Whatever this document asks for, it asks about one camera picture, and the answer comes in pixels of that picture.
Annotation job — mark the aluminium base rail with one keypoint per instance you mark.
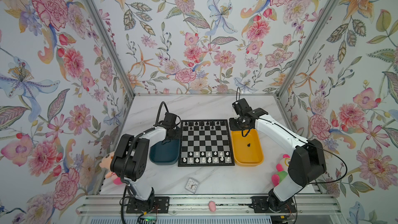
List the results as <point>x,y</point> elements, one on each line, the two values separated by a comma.
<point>197,205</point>

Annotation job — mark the pink faced plush doll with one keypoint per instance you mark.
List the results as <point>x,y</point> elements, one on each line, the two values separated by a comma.
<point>105,164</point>

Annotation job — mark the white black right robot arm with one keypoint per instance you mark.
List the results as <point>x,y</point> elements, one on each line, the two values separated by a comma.
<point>307,156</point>

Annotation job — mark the small pink toy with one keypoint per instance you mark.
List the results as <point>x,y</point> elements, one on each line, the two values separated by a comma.
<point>212,206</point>

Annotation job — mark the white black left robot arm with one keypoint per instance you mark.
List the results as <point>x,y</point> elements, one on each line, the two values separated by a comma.
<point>132,154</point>

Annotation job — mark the green pink owl plush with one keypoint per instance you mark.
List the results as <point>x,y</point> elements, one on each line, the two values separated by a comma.
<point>282,170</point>

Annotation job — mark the yellow plastic tray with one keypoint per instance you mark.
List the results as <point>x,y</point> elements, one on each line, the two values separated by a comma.
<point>247,150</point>

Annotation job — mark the small white square clock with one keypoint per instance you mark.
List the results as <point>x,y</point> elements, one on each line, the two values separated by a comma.
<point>192,185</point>

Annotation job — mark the teal plastic tray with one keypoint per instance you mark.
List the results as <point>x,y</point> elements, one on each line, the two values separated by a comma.
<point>166,152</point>

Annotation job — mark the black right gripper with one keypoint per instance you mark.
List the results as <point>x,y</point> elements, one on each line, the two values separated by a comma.
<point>231,125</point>

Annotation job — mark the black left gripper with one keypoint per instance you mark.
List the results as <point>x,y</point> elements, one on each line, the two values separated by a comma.
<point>169,139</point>

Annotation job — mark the black white chess board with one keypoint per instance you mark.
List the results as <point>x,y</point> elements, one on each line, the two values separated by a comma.
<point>205,143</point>

